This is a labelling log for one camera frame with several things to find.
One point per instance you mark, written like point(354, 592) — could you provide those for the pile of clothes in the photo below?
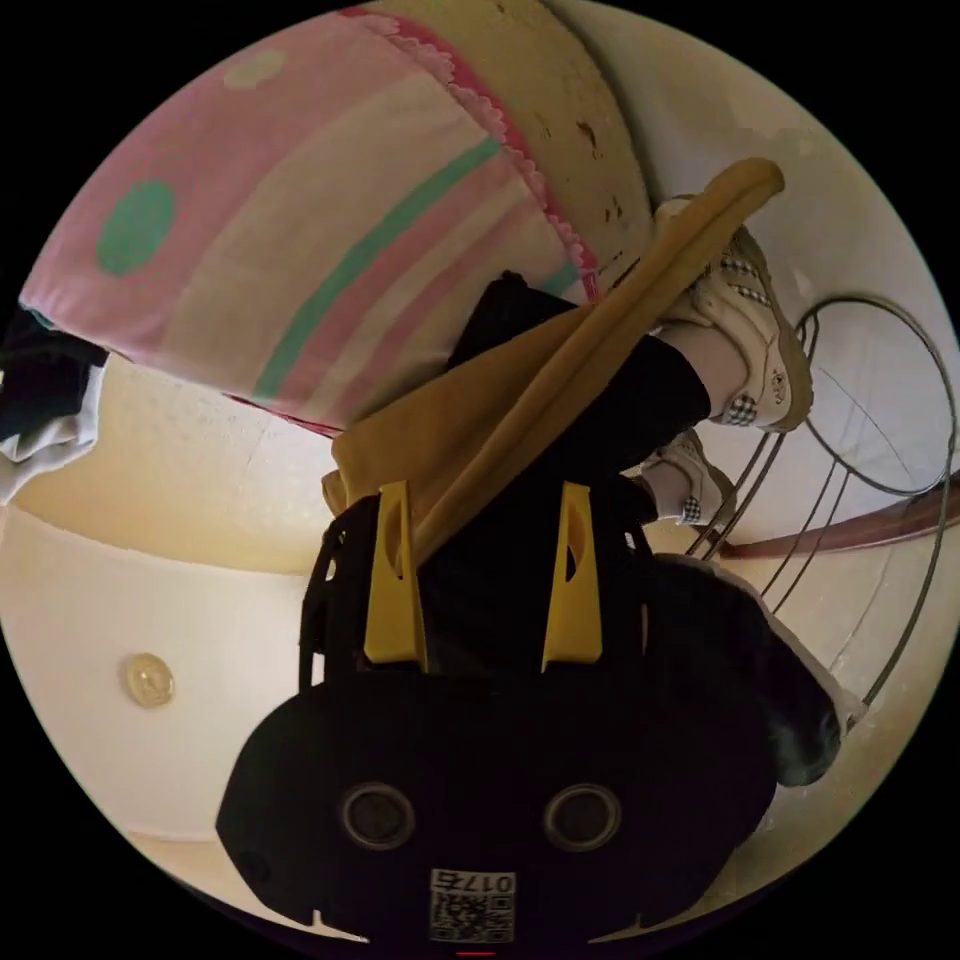
point(41, 375)

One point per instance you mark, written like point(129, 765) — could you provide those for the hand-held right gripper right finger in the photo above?
point(576, 600)

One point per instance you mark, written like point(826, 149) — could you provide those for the yellow long sleeve shirt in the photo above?
point(517, 397)

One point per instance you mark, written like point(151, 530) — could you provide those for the round cream plastic disc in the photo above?
point(150, 679)

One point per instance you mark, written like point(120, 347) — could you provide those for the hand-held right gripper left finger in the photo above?
point(394, 585)

